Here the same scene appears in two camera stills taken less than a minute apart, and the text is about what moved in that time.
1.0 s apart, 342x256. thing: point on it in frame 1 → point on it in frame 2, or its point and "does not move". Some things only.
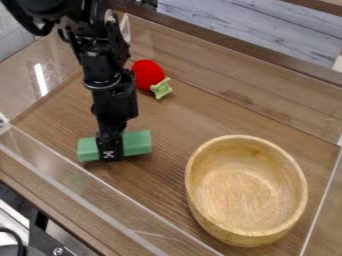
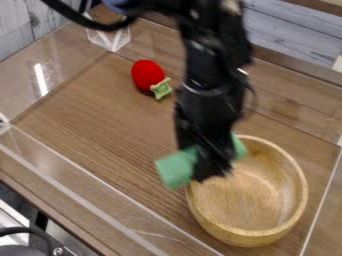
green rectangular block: x=136 y=144 → x=174 y=167
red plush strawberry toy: x=151 y=78 does not move
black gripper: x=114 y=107 → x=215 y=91
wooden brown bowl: x=246 y=189 does not move
